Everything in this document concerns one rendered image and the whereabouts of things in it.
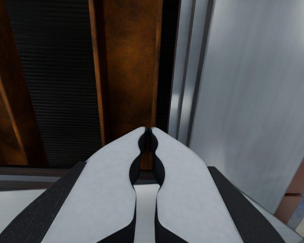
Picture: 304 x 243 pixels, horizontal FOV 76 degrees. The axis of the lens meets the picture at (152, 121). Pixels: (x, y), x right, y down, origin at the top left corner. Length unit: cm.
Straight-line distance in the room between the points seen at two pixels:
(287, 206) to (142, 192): 16
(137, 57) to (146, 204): 19
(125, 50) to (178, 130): 17
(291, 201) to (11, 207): 28
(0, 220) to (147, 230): 14
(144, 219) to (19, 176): 13
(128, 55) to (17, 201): 21
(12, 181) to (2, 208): 3
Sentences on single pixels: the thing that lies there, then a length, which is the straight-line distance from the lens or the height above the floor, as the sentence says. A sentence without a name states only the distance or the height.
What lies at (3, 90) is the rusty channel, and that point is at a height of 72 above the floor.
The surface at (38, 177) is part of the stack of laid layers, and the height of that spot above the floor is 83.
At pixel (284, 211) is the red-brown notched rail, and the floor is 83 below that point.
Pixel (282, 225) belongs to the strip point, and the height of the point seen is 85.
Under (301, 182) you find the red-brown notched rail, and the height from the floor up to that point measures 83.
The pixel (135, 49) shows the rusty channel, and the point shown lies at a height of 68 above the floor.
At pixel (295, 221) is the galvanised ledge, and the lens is 61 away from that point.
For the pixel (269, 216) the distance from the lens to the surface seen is 23.
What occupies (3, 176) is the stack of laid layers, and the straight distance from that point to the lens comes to 25.
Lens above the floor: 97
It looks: 61 degrees down
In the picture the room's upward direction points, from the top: 180 degrees counter-clockwise
